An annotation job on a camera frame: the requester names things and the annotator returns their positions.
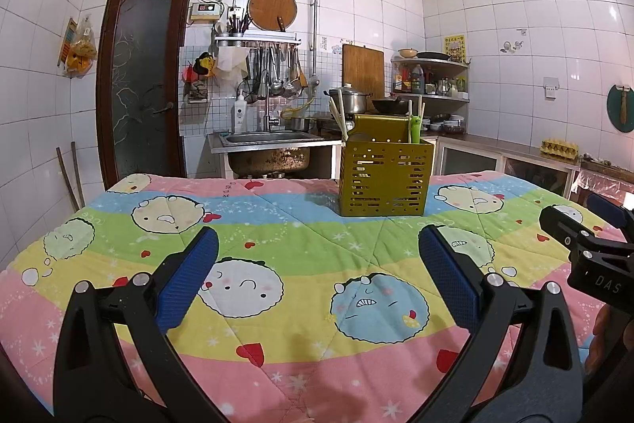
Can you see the gas stove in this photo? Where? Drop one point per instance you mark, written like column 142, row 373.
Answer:
column 327, row 124

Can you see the printed cartoon blanket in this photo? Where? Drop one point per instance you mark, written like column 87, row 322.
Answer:
column 297, row 254

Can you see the steel sink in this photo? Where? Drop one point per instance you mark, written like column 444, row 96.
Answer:
column 267, row 138

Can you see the round wooden board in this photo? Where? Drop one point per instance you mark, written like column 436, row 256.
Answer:
column 271, row 6

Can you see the person's right hand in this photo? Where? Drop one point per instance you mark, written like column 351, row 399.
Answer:
column 599, row 336

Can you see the steel cutlery cup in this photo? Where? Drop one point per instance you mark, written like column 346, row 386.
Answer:
column 236, row 26

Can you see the cooking oil bottle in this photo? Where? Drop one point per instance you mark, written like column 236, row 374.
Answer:
column 417, row 81

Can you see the beige control box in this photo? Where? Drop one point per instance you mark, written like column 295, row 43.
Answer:
column 205, row 12

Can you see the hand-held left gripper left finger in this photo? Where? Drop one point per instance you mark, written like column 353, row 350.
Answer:
column 190, row 279

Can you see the brown frosted glass door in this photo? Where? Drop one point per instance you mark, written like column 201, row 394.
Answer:
column 143, row 81

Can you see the wall sticker hooks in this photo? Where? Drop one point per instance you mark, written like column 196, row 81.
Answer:
column 510, row 46

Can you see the white hanging cloth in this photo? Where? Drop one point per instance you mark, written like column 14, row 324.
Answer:
column 230, row 63

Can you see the yellow wall poster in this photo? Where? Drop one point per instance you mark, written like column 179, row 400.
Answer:
column 454, row 48

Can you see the pink plastic sheet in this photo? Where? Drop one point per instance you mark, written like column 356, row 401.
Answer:
column 602, row 182

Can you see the black wok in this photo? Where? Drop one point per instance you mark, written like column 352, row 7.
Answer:
column 389, row 107

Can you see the green round board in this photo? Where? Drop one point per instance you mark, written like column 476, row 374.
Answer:
column 614, row 111

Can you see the white wall socket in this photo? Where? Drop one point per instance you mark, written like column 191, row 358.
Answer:
column 550, row 87

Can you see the stack of small bowls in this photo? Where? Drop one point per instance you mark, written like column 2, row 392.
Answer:
column 448, row 124

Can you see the olive slotted utensil holder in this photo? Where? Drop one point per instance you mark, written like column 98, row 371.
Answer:
column 381, row 185

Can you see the red yellow hanging gloves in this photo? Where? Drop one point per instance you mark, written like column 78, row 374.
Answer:
column 203, row 66

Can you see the wooden stick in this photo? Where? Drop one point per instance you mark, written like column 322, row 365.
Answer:
column 78, row 173
column 67, row 177

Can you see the steel pot with lid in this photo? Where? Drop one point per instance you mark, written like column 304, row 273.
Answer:
column 351, row 102

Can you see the metal wall rack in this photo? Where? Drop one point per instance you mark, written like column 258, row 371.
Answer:
column 257, row 39

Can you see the wooden tray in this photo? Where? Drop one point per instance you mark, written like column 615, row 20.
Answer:
column 607, row 164

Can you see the kitchen counter cabinet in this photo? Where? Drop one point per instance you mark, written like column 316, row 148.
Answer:
column 495, row 155

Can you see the metal corner shelf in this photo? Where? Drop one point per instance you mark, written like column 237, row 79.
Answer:
column 446, row 63

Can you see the beige bowl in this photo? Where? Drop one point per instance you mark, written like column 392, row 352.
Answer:
column 407, row 53

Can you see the row of hanging metal utensils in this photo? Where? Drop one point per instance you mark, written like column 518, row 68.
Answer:
column 275, row 73

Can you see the black pan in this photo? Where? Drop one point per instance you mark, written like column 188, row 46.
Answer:
column 433, row 56

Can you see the yellow egg carton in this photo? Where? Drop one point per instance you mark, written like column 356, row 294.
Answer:
column 558, row 147

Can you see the steel faucet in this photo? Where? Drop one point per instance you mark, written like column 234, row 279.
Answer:
column 268, row 111

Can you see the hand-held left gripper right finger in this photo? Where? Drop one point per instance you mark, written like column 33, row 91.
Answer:
column 448, row 274

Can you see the orange hanging bag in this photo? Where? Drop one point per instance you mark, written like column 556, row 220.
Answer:
column 79, row 54

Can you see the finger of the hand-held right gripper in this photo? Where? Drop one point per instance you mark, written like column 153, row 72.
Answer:
column 607, row 210
column 559, row 220

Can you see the rectangular wooden cutting board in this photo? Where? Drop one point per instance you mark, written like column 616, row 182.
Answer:
column 363, row 68

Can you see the white soap bottle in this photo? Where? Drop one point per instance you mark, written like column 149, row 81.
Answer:
column 239, row 113

